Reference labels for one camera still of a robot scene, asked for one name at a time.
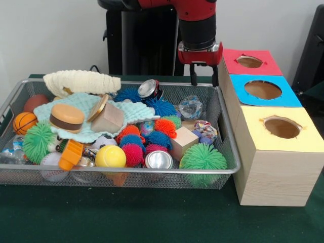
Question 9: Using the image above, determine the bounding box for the yellow ball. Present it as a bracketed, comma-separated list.
[95, 144, 127, 168]

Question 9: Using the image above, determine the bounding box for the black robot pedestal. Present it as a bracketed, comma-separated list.
[97, 0, 188, 76]

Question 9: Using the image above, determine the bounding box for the dark green tablecloth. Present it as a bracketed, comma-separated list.
[0, 73, 324, 243]

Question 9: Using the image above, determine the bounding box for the crumpled printed paper ball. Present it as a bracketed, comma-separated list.
[193, 120, 218, 145]

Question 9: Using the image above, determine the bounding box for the plain wooden block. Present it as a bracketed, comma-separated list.
[91, 102, 125, 135]

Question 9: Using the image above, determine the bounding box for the black chair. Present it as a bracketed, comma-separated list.
[291, 4, 324, 102]

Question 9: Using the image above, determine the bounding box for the shallow wire mesh bin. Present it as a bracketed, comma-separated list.
[0, 78, 240, 191]

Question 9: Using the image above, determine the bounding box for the small brown football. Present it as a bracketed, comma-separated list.
[24, 94, 49, 113]

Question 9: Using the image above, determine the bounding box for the toy hamburger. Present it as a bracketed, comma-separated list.
[49, 104, 86, 134]

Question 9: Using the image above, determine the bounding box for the clear plastic bottle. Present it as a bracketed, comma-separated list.
[177, 95, 204, 121]

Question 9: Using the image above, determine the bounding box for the cream waffle cloth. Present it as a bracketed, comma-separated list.
[43, 69, 122, 99]

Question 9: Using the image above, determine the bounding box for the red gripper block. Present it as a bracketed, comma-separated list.
[177, 42, 224, 88]

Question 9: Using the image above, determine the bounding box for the small orange basketball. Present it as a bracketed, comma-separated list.
[13, 112, 38, 136]

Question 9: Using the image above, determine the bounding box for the crushed red soda can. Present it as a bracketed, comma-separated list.
[138, 78, 164, 100]

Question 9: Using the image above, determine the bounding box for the wooden box with three holes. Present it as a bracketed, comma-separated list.
[217, 48, 324, 207]

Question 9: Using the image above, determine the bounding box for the large green spiky ball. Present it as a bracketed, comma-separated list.
[179, 143, 228, 188]

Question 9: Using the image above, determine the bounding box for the orange plastic toy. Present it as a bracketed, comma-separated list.
[58, 140, 84, 172]

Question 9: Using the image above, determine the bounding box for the light teal waffle cloth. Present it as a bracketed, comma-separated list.
[33, 92, 161, 141]

